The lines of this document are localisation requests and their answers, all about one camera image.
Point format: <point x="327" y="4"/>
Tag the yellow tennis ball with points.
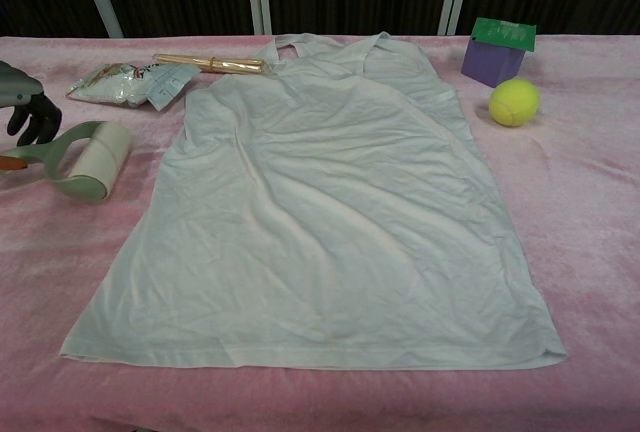
<point x="515" y="102"/>

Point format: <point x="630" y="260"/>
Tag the pink fleece blanket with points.
<point x="575" y="202"/>

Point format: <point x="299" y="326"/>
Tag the green lint roller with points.
<point x="102" y="162"/>

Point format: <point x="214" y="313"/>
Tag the purple cube box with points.
<point x="487" y="64"/>

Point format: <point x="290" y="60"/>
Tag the wooden stick bundle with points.
<point x="200" y="63"/>

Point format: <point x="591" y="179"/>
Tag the white tank top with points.
<point x="320" y="212"/>

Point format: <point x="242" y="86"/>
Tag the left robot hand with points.
<point x="32" y="112"/>

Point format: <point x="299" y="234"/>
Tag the white snack bag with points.
<point x="112" y="87"/>

